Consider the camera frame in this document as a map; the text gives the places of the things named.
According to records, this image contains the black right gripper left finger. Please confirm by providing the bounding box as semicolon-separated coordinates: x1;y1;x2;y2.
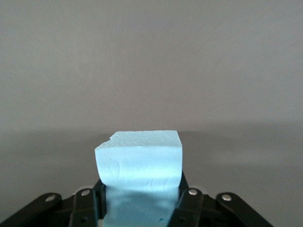
0;180;107;227

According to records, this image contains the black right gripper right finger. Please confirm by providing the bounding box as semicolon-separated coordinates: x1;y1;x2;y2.
167;172;277;227

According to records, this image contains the light blue foam block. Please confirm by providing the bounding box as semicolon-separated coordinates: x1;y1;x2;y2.
94;129;184;227

